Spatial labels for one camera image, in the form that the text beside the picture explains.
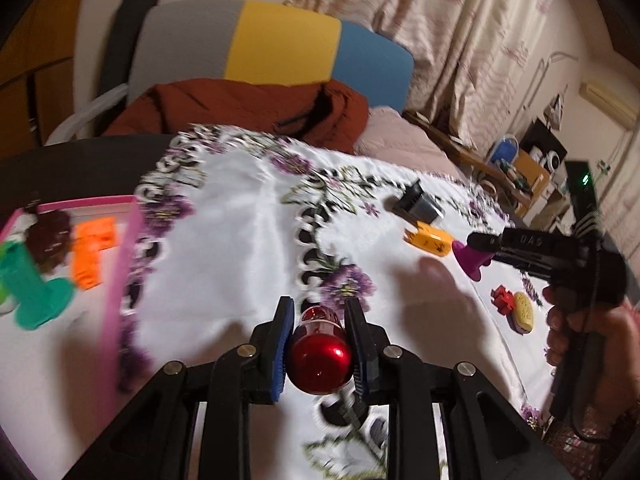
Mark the red toy block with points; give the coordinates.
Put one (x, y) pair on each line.
(502, 300)

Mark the shiny red knob toy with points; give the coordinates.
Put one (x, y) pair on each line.
(317, 360)

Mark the beige patterned curtain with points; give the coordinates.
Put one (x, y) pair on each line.
(450, 35)

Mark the white air conditioner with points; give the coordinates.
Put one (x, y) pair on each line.
(607, 102)

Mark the wooden bed frame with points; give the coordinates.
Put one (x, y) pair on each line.
(450, 142)

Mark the pink blanket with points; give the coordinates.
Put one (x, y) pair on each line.
(400, 135)

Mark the grey yellow blue chair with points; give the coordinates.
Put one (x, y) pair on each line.
(280, 40)

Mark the green bottle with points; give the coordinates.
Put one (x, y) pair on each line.
(516, 177)

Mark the blue folding chair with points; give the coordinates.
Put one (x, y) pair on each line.
(505, 150)

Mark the brown toy pumpkin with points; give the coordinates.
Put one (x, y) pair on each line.
(47, 240)

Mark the black shelf unit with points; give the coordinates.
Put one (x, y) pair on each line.
(542, 140)

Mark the rust brown jacket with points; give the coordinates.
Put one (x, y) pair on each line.
(225, 105)

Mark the pink cardboard tray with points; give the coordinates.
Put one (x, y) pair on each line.
(125, 270)

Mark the yellow toy piece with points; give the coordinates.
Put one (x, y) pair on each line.
(430, 242)

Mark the wooden wardrobe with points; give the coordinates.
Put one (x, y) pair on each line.
(35, 35)

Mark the black pencil sharpener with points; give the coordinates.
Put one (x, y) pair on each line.
(417, 205)

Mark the teal toy bench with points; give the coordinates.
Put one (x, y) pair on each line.
(30, 285)

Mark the purple toy disc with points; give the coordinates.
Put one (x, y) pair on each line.
(467, 266)

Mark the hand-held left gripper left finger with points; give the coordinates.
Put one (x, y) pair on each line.
(282, 355)

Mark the orange toy block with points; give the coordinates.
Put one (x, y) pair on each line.
(90, 255)

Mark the person's right hand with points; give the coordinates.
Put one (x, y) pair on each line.
(617, 350)

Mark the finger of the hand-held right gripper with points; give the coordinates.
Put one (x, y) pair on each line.
(485, 241)

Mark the white floral embroidered tablecloth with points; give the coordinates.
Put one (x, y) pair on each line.
(240, 220)

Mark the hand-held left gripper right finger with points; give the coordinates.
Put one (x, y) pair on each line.
(359, 355)

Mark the yellow toy biscuit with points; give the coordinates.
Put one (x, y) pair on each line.
(523, 312)

